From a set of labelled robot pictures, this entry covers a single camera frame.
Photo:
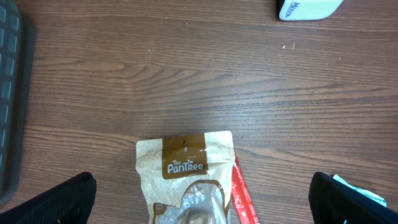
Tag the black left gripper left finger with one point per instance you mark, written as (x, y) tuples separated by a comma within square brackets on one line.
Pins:
[(70, 202)]

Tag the white barcode scanner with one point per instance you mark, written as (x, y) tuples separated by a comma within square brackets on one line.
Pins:
[(307, 10)]

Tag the teal wipes packet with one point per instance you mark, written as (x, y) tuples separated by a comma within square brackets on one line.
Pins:
[(380, 200)]

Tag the grey plastic mesh basket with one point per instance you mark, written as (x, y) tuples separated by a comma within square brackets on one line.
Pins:
[(17, 51)]

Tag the red stick sachet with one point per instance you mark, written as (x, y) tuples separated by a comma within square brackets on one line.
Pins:
[(241, 197)]

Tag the brown snack pouch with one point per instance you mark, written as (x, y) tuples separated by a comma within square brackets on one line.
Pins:
[(187, 179)]

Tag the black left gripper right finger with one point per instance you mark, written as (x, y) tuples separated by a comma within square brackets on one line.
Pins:
[(334, 203)]

